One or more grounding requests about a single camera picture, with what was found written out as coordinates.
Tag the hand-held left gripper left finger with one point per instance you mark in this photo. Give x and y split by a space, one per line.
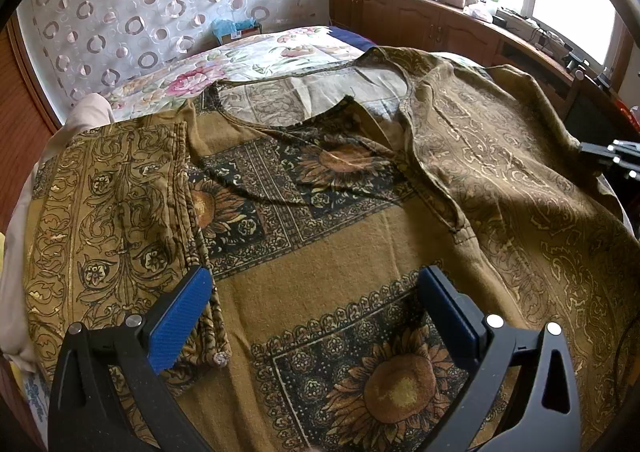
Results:
180 317

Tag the white circle-patterned curtain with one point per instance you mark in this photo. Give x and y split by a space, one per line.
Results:
150 7

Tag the black chair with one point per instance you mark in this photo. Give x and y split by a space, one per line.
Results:
592 112

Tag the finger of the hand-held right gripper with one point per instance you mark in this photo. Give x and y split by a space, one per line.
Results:
597 150

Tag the brown sunflower print garment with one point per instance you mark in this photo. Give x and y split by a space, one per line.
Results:
320 257

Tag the wooden cabinet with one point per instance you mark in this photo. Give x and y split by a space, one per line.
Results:
415 22

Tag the beige pillow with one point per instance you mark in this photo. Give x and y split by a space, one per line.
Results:
15 292

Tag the white plastic bag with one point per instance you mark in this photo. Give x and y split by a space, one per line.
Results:
477 13

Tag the wooden wardrobe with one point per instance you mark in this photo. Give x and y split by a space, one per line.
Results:
20 132

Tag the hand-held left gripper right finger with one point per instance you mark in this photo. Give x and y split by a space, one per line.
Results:
450 317

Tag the floral bed sheet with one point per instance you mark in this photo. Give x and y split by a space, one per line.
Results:
240 62

